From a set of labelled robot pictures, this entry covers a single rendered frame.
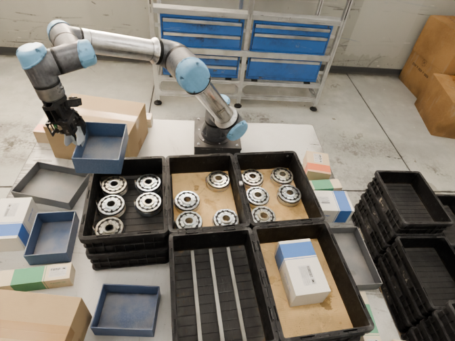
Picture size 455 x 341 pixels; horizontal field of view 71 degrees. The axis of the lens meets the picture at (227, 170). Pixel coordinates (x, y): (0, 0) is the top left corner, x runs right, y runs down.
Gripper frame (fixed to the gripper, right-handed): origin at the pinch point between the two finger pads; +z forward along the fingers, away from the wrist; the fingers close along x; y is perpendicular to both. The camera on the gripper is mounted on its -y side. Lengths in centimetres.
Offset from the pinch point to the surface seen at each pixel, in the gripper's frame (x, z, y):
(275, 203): 71, 39, 2
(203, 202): 40, 35, 2
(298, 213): 80, 40, 7
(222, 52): 51, 60, -192
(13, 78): -170, 91, -223
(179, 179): 29.2, 33.2, -10.5
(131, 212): 11.8, 31.0, 8.5
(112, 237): 11.2, 20.6, 26.5
